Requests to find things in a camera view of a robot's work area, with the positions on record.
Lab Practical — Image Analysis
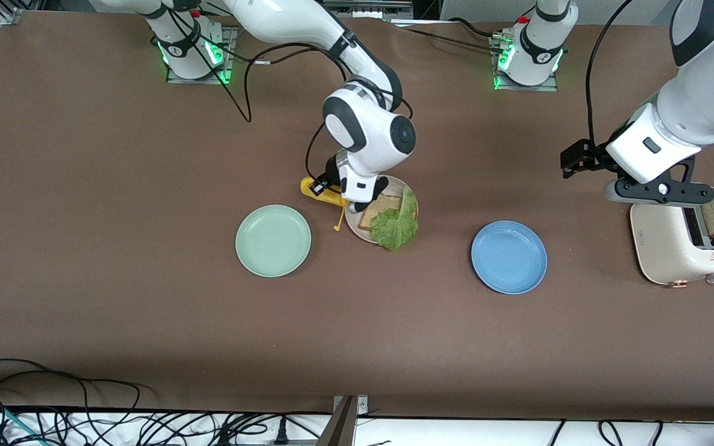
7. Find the cream white toaster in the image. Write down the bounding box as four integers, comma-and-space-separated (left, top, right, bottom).
630, 201, 714, 288

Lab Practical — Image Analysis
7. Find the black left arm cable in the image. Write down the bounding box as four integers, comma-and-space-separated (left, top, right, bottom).
584, 0, 635, 147

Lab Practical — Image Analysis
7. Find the beige plate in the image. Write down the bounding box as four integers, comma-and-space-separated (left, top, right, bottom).
344, 175, 420, 245

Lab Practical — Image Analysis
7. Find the blue plate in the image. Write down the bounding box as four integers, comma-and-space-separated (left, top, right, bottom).
470, 221, 548, 295

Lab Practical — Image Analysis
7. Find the metal equipment frame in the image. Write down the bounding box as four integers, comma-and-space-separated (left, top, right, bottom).
317, 0, 441, 20

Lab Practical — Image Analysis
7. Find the black braided cable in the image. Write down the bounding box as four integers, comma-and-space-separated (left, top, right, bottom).
391, 17, 508, 51

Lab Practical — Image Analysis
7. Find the teal cable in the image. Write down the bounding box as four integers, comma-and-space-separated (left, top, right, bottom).
0, 404, 48, 446

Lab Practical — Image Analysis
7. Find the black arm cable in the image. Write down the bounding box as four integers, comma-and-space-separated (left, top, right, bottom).
168, 5, 415, 183
584, 0, 635, 147

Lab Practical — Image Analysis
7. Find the grey metal mounting bracket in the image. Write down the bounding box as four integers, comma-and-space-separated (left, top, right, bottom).
319, 395, 370, 446

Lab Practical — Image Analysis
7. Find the mint green plate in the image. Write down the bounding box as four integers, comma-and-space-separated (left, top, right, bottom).
235, 204, 312, 278

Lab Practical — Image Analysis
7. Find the green lettuce leaf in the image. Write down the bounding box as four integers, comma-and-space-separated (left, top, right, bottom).
371, 188, 420, 251

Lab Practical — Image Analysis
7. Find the yellow mustard squeeze bottle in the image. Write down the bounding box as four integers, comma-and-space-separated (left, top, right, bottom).
300, 177, 351, 232

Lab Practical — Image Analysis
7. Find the long black looped cable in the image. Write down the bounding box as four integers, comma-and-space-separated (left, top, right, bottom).
0, 358, 142, 446

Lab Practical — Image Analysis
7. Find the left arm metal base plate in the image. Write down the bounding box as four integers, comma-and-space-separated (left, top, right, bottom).
492, 34, 560, 92

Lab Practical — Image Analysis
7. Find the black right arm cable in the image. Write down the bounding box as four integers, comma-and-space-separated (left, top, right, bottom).
168, 5, 415, 183

